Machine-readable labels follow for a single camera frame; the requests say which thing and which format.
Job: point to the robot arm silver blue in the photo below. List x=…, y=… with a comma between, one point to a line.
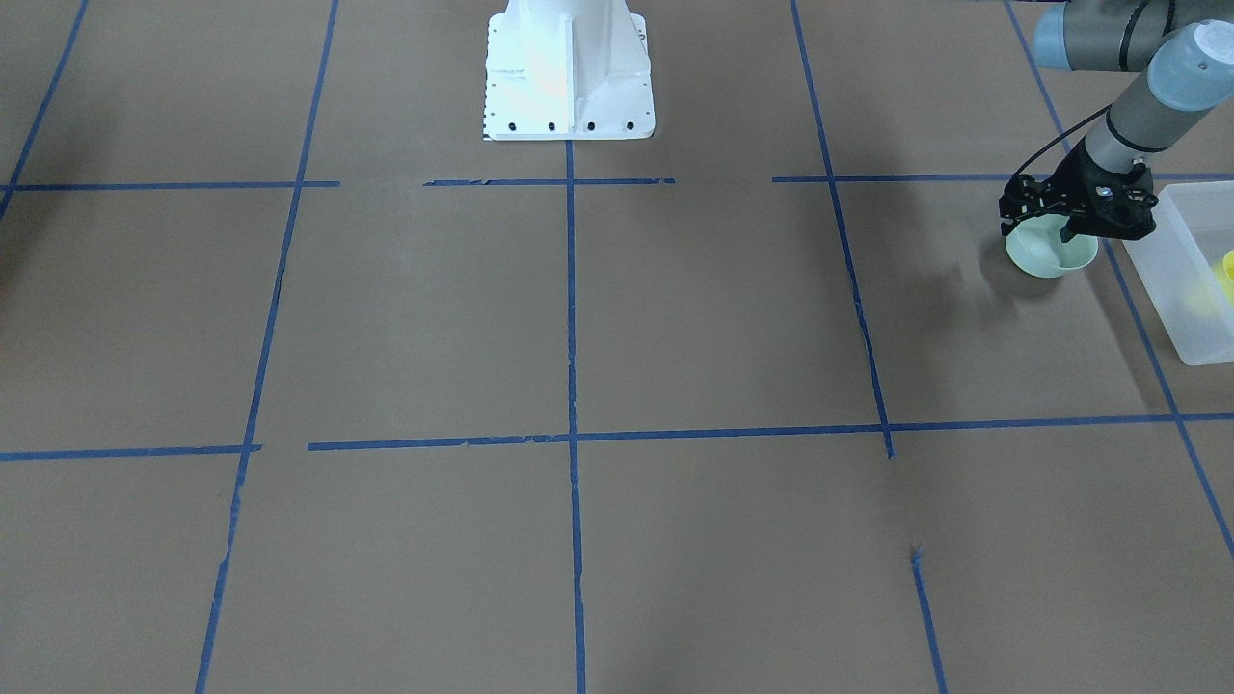
x=1179, y=56

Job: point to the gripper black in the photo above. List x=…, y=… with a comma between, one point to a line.
x=1073, y=183

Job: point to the clear plastic storage box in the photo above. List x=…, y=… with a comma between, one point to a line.
x=1194, y=229

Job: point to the mint green bowl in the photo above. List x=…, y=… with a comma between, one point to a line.
x=1035, y=246

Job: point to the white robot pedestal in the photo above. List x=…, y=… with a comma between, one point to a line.
x=568, y=71

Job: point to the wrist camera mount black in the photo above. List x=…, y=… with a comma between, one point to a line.
x=1025, y=198

